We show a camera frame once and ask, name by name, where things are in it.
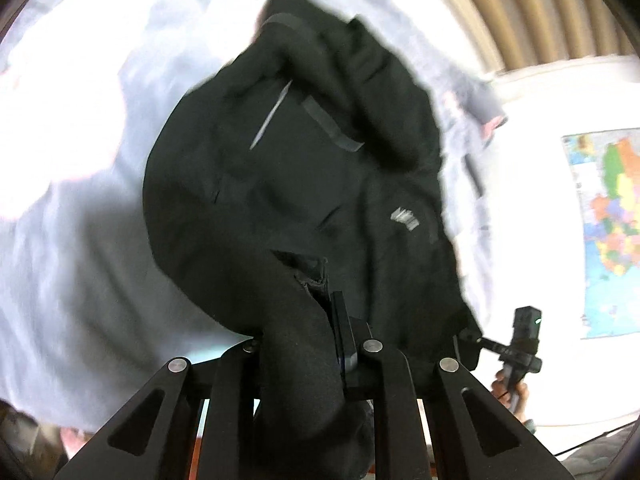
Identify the black hooded jacket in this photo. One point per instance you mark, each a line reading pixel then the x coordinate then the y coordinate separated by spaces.
pixel 300 185

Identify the person's right hand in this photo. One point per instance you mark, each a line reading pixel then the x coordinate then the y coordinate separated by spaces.
pixel 521 405

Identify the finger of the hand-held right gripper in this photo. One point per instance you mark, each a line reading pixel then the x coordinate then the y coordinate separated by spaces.
pixel 487 345

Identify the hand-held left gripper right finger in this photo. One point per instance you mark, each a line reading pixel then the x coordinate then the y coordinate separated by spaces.
pixel 344 360

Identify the colourful wall map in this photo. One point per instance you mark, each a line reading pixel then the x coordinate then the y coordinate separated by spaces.
pixel 610 210

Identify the grey floral blanket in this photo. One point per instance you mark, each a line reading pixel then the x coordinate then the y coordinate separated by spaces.
pixel 75 260

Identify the brown striped window blind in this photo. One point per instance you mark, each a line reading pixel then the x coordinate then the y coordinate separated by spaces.
pixel 525 10

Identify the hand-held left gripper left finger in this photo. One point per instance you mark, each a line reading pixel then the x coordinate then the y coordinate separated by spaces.
pixel 235 385

